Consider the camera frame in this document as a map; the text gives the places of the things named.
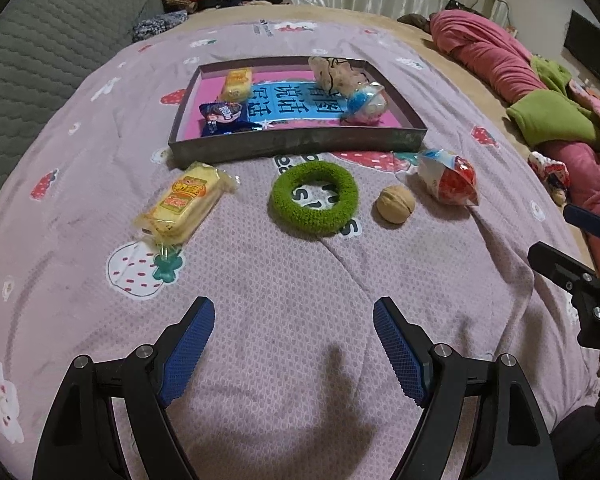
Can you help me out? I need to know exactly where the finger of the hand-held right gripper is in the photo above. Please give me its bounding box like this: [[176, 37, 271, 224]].
[[562, 203, 600, 241], [527, 242, 599, 293]]

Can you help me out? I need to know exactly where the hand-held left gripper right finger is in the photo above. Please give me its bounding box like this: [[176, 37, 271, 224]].
[[372, 297, 553, 480]]

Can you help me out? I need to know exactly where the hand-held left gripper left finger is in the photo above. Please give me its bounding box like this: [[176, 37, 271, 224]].
[[32, 296, 217, 480]]

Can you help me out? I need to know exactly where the red and white egg packet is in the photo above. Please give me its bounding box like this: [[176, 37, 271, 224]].
[[417, 148, 481, 207]]

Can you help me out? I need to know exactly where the walnut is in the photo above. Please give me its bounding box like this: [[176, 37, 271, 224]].
[[376, 185, 416, 224]]

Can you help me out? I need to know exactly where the yellow rice cracker packet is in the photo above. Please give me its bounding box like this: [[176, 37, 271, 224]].
[[220, 66, 255, 103], [134, 161, 240, 247]]

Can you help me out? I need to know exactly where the green fuzzy ring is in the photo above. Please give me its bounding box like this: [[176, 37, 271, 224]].
[[269, 161, 359, 235]]

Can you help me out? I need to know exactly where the shallow box with pink bottom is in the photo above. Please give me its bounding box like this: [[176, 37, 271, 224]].
[[167, 55, 427, 170]]

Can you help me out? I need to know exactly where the blue cookie packet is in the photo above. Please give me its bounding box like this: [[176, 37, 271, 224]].
[[198, 101, 263, 137]]

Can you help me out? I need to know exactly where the blue and white egg packet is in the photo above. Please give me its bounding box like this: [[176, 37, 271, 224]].
[[340, 84, 388, 126]]

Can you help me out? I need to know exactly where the beige plush toy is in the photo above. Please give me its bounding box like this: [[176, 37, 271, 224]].
[[308, 56, 368, 97]]

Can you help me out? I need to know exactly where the small red white doll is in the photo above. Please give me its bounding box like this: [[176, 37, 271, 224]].
[[527, 152, 571, 206]]

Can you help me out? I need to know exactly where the green cloth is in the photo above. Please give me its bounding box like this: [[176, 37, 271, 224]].
[[506, 55, 600, 148]]

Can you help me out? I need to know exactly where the black television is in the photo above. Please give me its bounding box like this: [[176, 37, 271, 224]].
[[565, 10, 600, 73]]

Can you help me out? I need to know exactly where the pink quilt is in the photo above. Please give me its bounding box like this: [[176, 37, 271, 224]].
[[430, 10, 600, 276]]

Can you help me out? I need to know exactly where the round-topped mirror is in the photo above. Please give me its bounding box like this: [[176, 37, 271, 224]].
[[475, 0, 513, 26]]

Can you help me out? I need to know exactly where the brown fuzzy cloth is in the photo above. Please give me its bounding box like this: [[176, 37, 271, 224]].
[[397, 12, 433, 31]]

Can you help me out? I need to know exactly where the blue patterned cloth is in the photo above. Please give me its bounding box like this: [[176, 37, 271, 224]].
[[131, 10, 188, 43]]

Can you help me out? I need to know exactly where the grey quilted headboard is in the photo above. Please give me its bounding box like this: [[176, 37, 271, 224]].
[[0, 0, 166, 226]]

